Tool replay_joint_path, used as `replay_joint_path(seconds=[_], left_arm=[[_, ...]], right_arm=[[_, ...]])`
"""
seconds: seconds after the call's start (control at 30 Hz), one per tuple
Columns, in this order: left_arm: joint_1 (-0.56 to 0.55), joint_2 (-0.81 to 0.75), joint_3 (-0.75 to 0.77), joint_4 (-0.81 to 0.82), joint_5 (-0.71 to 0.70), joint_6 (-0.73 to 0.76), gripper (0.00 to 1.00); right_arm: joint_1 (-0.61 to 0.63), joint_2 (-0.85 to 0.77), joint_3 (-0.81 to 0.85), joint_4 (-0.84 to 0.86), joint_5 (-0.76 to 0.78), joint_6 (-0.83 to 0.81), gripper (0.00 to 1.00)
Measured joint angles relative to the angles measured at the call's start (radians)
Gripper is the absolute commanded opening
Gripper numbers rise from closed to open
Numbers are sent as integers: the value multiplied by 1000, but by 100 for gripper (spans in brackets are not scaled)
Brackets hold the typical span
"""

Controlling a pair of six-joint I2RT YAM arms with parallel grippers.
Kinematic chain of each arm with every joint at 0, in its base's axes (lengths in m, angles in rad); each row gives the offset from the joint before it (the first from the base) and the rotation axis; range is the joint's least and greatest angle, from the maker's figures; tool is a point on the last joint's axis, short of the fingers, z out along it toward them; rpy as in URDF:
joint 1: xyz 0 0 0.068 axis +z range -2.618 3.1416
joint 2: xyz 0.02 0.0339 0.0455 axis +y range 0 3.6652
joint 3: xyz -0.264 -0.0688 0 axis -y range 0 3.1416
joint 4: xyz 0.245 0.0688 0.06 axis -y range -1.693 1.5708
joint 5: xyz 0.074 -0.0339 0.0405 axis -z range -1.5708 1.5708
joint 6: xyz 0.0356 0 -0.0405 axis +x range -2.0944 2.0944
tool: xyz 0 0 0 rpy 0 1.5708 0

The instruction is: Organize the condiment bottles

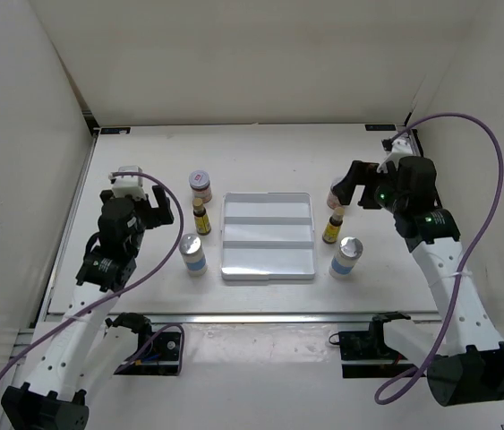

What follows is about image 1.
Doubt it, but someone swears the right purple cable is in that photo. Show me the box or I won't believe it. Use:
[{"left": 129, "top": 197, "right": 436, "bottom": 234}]
[{"left": 374, "top": 112, "right": 504, "bottom": 406}]

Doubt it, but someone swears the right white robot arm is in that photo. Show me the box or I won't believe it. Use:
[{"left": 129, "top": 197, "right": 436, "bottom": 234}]
[{"left": 334, "top": 156, "right": 504, "bottom": 407}]

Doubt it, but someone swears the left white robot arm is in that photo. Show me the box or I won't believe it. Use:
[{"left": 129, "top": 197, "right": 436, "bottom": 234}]
[{"left": 1, "top": 182, "right": 180, "bottom": 429}]

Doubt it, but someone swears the yellow-label sauce bottle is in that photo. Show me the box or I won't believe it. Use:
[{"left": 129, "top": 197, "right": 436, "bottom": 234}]
[
  {"left": 322, "top": 206, "right": 345, "bottom": 244},
  {"left": 192, "top": 198, "right": 211, "bottom": 236}
]

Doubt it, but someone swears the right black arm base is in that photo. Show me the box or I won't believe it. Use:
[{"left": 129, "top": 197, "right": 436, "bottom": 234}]
[{"left": 329, "top": 312, "right": 434, "bottom": 379}]

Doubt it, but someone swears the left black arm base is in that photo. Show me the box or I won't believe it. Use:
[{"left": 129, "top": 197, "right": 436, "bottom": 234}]
[{"left": 105, "top": 313, "right": 185, "bottom": 376}]

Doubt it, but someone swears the purple cable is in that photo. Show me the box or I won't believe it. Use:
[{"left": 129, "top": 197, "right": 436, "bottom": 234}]
[
  {"left": 374, "top": 112, "right": 504, "bottom": 406},
  {"left": 0, "top": 173, "right": 185, "bottom": 430}
]

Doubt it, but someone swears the white divided organizer tray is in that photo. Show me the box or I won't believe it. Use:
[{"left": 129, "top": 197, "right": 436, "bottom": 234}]
[{"left": 220, "top": 193, "right": 316, "bottom": 282}]

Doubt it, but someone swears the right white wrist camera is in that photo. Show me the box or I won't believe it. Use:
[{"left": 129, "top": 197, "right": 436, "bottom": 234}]
[{"left": 377, "top": 137, "right": 414, "bottom": 173}]

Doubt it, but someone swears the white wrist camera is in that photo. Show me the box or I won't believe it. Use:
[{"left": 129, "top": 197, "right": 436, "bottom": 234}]
[
  {"left": 377, "top": 137, "right": 414, "bottom": 173},
  {"left": 109, "top": 174, "right": 147, "bottom": 202}
]

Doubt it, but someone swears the white-lid spice jar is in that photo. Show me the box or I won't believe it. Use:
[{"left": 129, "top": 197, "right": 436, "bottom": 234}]
[
  {"left": 189, "top": 170, "right": 212, "bottom": 203},
  {"left": 327, "top": 176, "right": 343, "bottom": 210}
]

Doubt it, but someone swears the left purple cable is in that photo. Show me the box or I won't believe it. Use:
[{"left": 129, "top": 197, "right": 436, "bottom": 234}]
[{"left": 0, "top": 173, "right": 185, "bottom": 430}]

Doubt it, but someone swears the blue-label shaker bottle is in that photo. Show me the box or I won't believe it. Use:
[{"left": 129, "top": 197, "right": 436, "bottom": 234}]
[
  {"left": 178, "top": 234, "right": 208, "bottom": 277},
  {"left": 329, "top": 236, "right": 363, "bottom": 279}
]

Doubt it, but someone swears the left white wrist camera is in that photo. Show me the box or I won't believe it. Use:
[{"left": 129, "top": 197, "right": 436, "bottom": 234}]
[{"left": 109, "top": 174, "right": 147, "bottom": 202}]

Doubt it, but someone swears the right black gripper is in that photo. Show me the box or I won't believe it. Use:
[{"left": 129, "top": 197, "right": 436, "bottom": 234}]
[{"left": 332, "top": 160, "right": 407, "bottom": 215}]

